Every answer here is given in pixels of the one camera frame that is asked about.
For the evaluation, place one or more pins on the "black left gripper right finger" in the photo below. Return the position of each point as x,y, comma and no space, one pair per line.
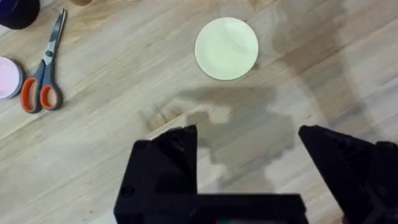
351,165

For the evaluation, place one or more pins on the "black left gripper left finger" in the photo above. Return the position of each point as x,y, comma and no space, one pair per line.
168,168

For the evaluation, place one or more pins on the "pale green round plate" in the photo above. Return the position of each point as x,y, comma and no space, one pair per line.
226,48

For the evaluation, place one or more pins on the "grey and orange scissors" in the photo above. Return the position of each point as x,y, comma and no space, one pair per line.
43,74

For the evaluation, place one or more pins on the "pink round lid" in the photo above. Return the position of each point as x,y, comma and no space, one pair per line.
7,77

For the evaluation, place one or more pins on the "brown round object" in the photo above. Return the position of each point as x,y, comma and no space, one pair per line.
80,2

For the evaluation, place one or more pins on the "dark blue round object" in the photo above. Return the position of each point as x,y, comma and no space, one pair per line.
18,12

